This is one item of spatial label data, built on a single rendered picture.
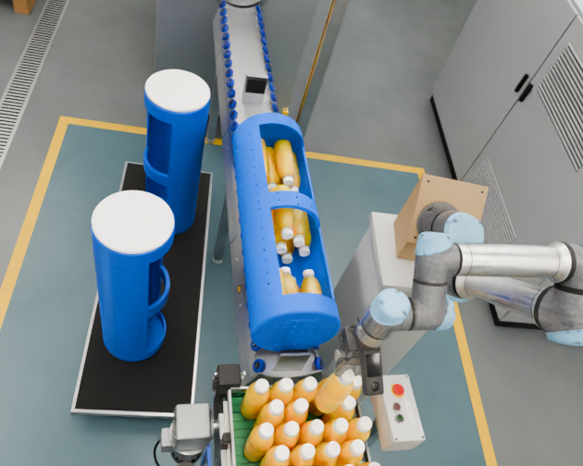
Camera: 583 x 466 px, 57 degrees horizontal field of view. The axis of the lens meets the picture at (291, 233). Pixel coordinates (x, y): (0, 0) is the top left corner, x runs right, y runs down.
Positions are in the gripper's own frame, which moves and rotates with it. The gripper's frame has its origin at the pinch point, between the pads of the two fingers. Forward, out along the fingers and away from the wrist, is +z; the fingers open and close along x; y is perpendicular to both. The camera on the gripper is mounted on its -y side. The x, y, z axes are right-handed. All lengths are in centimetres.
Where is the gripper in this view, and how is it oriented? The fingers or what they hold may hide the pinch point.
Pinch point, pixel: (346, 375)
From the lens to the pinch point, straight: 145.6
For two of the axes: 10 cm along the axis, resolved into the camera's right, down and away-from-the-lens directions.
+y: -1.3, -8.1, 5.8
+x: -9.7, -0.3, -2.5
